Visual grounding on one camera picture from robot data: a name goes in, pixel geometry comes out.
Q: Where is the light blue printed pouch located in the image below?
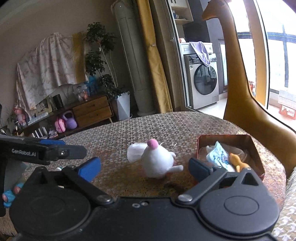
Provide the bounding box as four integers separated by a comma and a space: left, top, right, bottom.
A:
206, 141, 235, 172

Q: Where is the white plush mouse toy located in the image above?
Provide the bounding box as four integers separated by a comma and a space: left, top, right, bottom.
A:
127, 138, 184, 179

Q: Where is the pink toy case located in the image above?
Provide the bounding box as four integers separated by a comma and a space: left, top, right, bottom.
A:
55, 118, 66, 133

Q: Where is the purple kettlebell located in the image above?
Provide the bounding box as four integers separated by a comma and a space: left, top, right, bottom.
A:
62, 110, 77, 130

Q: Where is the patterned gold tablecloth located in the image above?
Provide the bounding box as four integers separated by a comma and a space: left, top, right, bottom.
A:
0, 111, 287, 237

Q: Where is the orange small toy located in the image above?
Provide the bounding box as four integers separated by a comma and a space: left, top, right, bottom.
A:
229, 153, 250, 172

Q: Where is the red metal tin box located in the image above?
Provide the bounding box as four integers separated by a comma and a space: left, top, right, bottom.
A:
197, 135, 265, 180

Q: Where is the wooden drawer cabinet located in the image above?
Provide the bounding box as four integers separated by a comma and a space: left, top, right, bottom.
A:
18, 94, 113, 139

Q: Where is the white angular plant pot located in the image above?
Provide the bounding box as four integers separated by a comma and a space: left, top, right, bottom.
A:
116, 92, 130, 121

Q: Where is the white marbled draped cloth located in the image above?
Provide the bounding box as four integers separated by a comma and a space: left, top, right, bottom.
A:
16, 32, 87, 112

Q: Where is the tan giraffe shaped chair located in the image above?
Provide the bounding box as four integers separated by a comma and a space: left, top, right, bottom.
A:
202, 1, 295, 177

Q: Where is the yellow curtain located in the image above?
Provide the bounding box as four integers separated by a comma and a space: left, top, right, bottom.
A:
137, 0, 173, 113

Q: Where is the green potted plant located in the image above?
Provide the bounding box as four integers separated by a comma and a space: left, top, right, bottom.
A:
85, 22, 129, 99

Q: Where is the silver front-load washing machine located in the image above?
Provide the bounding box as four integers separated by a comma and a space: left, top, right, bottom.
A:
180, 43, 219, 110

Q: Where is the red white cardboard box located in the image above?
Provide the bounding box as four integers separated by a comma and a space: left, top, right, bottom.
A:
279, 104, 296, 120

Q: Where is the white tower air conditioner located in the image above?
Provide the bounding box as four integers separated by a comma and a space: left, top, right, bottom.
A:
111, 1, 156, 116

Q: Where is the purple cloth on washer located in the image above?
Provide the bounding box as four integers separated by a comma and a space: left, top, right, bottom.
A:
189, 41, 210, 67

